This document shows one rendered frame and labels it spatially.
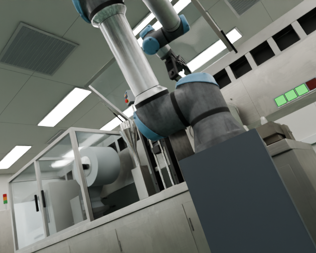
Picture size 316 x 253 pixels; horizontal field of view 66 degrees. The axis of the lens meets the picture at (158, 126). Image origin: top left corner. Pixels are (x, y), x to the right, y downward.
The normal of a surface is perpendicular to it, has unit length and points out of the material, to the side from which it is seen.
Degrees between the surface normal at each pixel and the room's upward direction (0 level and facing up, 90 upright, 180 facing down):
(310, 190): 90
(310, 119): 90
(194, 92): 90
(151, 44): 140
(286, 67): 90
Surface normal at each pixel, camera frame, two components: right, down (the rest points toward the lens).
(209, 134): -0.60, -0.40
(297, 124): -0.62, -0.08
